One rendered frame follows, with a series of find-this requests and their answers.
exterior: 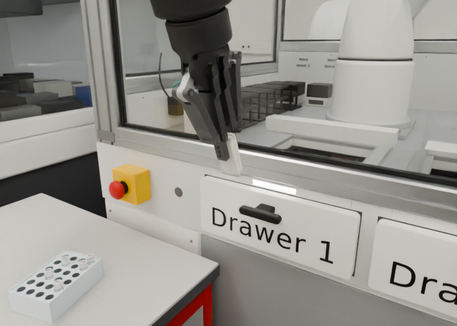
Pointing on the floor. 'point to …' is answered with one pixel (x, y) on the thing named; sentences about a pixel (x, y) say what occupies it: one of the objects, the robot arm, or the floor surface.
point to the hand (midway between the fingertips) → (228, 154)
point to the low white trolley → (167, 256)
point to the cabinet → (274, 284)
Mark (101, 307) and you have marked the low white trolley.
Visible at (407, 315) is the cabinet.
